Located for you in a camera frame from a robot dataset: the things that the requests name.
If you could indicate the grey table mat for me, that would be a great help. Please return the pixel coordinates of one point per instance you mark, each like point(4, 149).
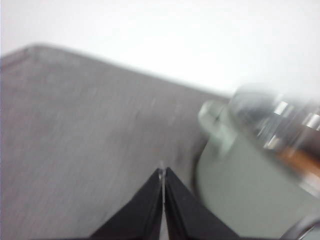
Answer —
point(81, 139)

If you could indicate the glass steamer lid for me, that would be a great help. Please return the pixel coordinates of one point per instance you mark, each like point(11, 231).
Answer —
point(286, 119)

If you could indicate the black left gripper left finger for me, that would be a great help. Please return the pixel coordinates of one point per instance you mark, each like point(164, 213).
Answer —
point(141, 217)

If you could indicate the green electric steamer pot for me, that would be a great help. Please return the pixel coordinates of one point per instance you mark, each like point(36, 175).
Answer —
point(257, 167)

